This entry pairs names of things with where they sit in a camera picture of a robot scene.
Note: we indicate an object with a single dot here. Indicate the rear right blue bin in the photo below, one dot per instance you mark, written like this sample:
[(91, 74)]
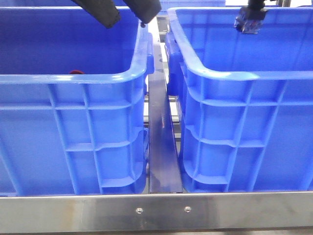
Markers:
[(166, 4)]

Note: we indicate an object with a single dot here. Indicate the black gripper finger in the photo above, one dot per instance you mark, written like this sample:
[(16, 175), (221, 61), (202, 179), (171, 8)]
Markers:
[(145, 10), (104, 11)]

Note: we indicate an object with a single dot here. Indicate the dark metal divider bar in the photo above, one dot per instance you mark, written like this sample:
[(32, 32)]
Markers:
[(164, 172)]

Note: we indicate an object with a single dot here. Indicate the steel front rail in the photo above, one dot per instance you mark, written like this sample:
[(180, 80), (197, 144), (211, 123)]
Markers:
[(156, 212)]

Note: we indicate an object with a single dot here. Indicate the left blue plastic bin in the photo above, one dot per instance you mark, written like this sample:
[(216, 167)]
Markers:
[(72, 134)]

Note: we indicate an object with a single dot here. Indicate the blue plastic bin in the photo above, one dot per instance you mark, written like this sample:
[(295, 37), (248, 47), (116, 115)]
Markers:
[(245, 100), (72, 134)]

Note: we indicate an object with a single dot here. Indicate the yellow mushroom push button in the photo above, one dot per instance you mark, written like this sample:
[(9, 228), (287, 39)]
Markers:
[(249, 21)]

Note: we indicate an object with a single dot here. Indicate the right blue plastic bin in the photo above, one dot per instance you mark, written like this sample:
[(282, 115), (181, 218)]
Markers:
[(245, 100)]

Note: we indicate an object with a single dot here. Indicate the red mushroom push button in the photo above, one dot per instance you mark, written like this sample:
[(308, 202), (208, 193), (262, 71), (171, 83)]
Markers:
[(76, 72)]

